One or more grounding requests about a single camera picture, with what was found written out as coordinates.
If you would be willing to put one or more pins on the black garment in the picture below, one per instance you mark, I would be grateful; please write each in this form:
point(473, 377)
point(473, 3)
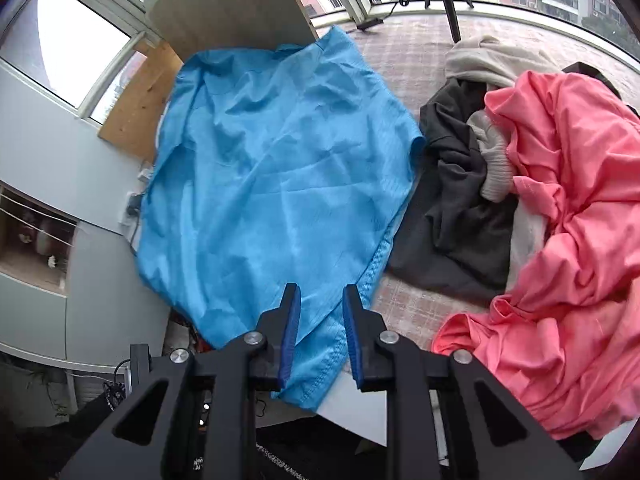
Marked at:
point(590, 72)

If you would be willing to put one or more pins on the beige garment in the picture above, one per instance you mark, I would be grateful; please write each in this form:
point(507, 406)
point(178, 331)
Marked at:
point(492, 60)

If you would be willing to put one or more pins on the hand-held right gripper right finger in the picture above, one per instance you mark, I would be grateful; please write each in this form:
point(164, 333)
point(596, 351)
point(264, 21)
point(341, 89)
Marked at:
point(352, 340)

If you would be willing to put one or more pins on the black inline remote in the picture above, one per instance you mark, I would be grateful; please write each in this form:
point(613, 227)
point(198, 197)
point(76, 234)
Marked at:
point(370, 24)

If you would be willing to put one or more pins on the black tripod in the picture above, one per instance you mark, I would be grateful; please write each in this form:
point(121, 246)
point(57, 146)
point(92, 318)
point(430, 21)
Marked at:
point(451, 5)

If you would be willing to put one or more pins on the white window frame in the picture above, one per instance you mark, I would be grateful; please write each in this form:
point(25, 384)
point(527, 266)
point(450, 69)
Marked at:
point(109, 75)

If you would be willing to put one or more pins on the large wood panel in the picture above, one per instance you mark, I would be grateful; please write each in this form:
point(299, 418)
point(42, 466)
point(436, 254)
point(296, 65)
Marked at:
point(235, 5)

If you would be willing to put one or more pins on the pine wood board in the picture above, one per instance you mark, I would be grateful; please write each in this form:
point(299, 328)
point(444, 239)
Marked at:
point(140, 105)

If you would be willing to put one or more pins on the open shelf niche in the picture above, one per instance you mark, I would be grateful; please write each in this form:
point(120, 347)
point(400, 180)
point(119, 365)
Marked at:
point(30, 260)

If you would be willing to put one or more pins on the blue striped jacket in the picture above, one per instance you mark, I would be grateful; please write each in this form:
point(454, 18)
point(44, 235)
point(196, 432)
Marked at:
point(275, 170)

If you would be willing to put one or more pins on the white charger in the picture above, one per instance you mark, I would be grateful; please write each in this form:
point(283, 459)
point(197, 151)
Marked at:
point(146, 172)

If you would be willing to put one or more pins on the white power strip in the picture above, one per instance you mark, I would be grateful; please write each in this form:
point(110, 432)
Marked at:
point(131, 210)

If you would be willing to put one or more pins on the pink plaid mat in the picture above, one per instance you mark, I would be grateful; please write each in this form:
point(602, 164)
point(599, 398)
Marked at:
point(415, 60)

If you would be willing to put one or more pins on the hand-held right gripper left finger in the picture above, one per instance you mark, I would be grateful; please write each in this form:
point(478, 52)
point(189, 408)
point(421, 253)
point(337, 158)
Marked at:
point(290, 330)

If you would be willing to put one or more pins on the dark grey garment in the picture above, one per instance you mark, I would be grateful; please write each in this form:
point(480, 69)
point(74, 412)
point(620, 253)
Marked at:
point(455, 210)

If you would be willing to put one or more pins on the pink garment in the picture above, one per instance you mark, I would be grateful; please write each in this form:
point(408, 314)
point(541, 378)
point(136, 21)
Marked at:
point(575, 260)

